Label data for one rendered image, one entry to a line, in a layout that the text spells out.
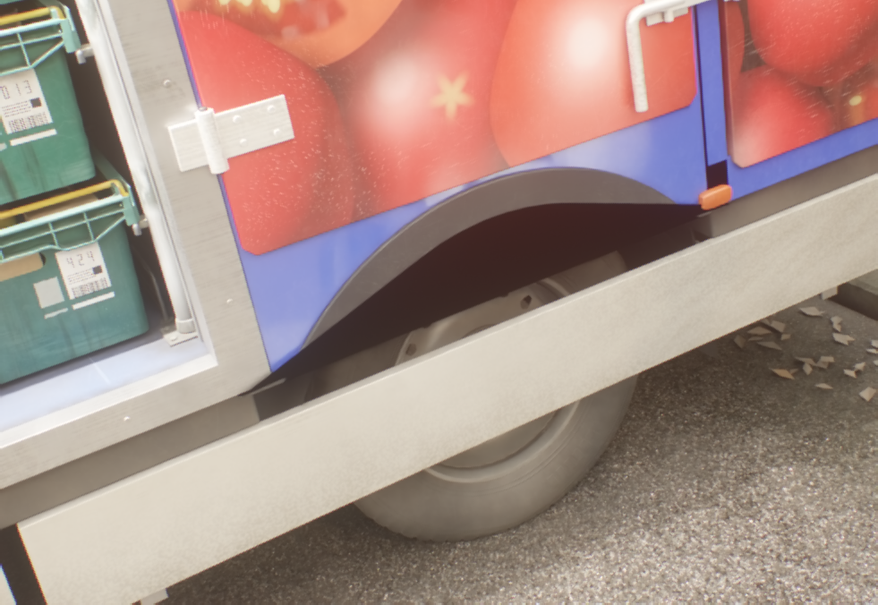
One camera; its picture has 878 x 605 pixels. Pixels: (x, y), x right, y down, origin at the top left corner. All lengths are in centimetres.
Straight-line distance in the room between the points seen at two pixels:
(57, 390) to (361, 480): 51
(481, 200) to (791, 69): 67
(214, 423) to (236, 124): 49
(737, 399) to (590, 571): 63
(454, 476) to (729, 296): 64
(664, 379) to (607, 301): 69
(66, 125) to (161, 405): 44
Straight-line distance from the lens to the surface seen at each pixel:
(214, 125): 162
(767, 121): 217
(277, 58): 166
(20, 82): 176
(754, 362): 277
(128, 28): 160
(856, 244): 244
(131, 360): 186
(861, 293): 295
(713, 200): 212
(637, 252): 237
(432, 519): 221
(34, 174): 180
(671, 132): 204
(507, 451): 230
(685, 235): 228
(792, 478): 240
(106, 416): 176
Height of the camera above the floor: 144
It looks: 24 degrees down
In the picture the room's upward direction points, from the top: 10 degrees counter-clockwise
